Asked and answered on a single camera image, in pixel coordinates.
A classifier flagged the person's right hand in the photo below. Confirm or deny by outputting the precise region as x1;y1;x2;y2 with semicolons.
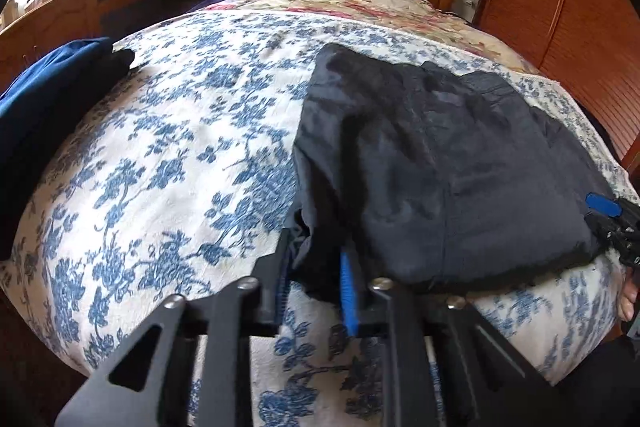
617;259;640;324

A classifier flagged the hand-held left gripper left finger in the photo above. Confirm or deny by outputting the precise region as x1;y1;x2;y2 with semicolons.
54;229;296;427

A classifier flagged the pink floral blanket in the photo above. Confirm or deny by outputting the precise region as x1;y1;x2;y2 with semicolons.
190;0;541;72

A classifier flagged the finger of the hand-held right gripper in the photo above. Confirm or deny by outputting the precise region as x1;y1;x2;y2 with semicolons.
585;192;627;253

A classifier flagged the black jacket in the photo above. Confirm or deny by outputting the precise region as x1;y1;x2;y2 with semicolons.
287;43;621;303

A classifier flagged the dark folded cloth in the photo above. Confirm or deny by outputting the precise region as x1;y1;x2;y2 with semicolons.
0;49;136;258

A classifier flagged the blue folded cloth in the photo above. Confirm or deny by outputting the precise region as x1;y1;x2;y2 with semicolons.
0;37;113;122

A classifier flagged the wooden desk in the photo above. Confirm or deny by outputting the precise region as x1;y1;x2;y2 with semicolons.
0;0;216;78

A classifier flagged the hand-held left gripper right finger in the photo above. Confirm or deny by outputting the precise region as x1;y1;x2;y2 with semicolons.
339;247;571;427

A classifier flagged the blue floral blanket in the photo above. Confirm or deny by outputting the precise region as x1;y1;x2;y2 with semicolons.
0;9;640;427

